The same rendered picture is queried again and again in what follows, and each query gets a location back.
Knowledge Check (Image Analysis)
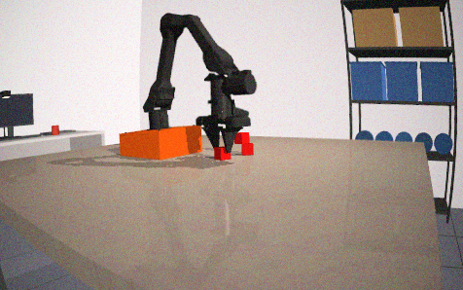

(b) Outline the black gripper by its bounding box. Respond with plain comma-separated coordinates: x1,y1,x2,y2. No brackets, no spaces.
196,96,251,153

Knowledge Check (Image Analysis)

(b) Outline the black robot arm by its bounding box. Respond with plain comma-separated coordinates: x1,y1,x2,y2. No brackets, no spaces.
143,13,257,130

